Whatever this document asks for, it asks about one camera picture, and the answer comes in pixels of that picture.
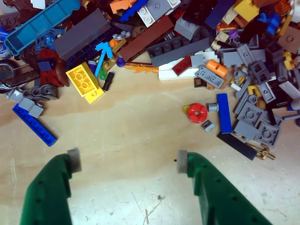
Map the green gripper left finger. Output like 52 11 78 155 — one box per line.
20 147 83 225

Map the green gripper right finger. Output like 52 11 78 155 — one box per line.
177 149 279 225

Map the black Lego tile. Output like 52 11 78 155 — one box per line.
217 133 258 161

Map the gold Lego piece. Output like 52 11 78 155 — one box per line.
245 142 276 161

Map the long blue Lego plate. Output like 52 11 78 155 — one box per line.
12 103 58 147

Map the small grey Lego clip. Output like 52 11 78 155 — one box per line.
201 120 215 133

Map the grey square Lego plate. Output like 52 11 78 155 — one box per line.
236 102 263 128
254 120 281 148

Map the blue Lego tile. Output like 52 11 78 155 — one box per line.
217 93 233 135

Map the red round Lego plate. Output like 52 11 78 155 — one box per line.
187 103 208 123

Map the red Lego brick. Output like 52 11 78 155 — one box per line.
39 49 64 86

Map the yellow Lego brick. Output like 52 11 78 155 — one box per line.
65 62 105 104

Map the grey studded Lego plate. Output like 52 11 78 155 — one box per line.
195 66 225 90

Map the black Lego pin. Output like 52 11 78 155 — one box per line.
102 72 115 91

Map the orange Lego piece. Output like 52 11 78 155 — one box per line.
206 59 229 79

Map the white Lego piece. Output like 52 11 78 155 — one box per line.
158 50 221 82

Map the dark red Lego tile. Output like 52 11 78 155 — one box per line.
172 57 195 76

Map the light blue Lego pickaxe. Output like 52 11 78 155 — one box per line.
94 42 114 78

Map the orange Lego flame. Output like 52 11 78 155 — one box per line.
124 62 160 75

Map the dark grey Lego plate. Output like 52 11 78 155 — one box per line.
147 37 210 68

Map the long dark grey Lego slope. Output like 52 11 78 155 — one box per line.
52 8 112 61

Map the long teal Lego container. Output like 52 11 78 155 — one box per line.
3 0 82 56

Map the grey Lego brick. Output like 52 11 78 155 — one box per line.
173 16 202 43

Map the long reddish-brown Lego brick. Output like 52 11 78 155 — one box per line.
119 15 175 62

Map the white Lego brick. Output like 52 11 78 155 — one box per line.
137 4 163 28

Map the light grey Lego bracket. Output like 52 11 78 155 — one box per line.
8 90 44 119

